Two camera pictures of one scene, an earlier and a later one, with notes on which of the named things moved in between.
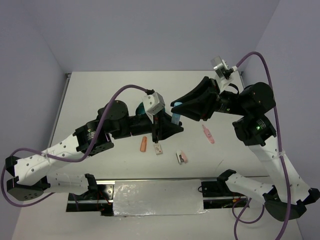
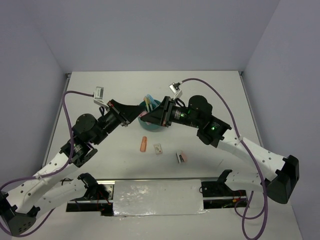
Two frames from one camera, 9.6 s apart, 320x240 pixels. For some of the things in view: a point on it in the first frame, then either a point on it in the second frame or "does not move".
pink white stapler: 181,157 does not move
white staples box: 158,148 does not move
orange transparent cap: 143,146 does not move
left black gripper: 162,127 -> 125,113
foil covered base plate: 158,197 does not move
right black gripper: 198,102 -> 161,114
